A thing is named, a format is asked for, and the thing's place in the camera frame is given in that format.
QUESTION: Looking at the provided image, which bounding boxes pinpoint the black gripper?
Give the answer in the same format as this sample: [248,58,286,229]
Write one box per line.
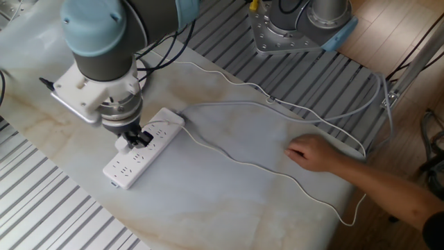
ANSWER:
[102,117,154,150]

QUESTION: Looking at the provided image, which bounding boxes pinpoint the white plug adapter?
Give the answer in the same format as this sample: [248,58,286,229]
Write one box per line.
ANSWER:
[114,137,131,156]

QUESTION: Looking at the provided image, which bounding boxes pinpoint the thin white lamp cord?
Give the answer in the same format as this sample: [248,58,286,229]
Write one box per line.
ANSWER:
[142,60,368,227]

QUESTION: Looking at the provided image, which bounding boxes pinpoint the person's bare forearm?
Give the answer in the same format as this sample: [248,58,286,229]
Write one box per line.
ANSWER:
[329,156,438,232]

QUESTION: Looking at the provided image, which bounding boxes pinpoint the white power strip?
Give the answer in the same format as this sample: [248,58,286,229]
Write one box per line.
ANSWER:
[102,107,186,190]

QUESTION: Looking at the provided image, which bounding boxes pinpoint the person's bare hand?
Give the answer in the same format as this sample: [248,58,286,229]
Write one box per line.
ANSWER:
[284,134,343,174]

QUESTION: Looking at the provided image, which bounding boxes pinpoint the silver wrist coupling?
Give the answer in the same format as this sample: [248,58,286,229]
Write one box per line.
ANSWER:
[99,92,144,128]

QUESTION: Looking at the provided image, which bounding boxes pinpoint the dark metal chair base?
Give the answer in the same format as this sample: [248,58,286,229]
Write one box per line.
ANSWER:
[419,109,444,195]

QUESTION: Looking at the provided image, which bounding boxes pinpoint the black shirt sleeve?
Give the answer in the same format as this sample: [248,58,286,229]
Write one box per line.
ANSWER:
[422,211,444,250]

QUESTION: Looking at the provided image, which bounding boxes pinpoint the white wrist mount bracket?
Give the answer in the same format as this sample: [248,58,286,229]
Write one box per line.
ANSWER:
[50,57,143,124]

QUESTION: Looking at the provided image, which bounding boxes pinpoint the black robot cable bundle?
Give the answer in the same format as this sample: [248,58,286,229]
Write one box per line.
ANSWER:
[135,19,197,83]

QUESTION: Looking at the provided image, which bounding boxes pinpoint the grey power strip cable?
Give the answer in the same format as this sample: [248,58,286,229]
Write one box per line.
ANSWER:
[176,72,395,153]

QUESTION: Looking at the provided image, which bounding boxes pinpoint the thin black cable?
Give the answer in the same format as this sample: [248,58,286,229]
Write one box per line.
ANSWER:
[0,69,6,107]

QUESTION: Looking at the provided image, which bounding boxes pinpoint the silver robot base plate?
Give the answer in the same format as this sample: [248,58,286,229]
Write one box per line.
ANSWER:
[248,1,323,56]

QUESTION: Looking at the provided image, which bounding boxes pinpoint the black base cable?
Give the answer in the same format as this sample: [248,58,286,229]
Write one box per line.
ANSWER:
[277,0,310,15]

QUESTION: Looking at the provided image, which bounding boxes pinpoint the aluminium frame post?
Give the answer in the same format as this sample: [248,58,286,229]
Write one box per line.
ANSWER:
[379,20,444,110]

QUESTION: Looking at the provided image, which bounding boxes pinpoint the black cables behind post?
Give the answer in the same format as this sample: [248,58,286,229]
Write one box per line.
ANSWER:
[386,13,444,83]

